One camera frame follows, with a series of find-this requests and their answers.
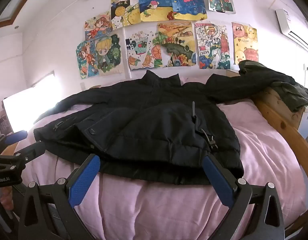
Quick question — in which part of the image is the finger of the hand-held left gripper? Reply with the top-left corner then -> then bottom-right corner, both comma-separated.
0,130 -> 28,146
9,141 -> 46,166

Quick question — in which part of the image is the bright window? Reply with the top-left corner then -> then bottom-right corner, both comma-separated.
2,71 -> 55,133

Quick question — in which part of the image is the wooden framed panel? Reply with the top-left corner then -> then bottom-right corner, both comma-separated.
0,0 -> 45,29

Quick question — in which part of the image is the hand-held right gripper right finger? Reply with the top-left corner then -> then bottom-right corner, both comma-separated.
203,154 -> 286,240

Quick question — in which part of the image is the white air conditioner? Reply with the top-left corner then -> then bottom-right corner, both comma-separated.
275,8 -> 308,53

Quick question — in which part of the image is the group of colourful wall drawings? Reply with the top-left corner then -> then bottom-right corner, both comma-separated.
76,0 -> 259,80

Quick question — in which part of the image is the dark green garment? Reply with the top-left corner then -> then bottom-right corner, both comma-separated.
238,60 -> 308,113

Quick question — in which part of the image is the black padded jacket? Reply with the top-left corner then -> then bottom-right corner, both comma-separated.
33,70 -> 272,186

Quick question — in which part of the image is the pink bed sheet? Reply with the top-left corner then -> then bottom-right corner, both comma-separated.
14,75 -> 307,240

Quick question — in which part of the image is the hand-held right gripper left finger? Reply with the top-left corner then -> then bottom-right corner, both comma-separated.
18,154 -> 104,240

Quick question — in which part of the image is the person's left hand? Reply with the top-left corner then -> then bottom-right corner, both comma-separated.
0,186 -> 14,211

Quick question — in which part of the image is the dark basket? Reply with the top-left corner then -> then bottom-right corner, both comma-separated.
0,116 -> 13,135

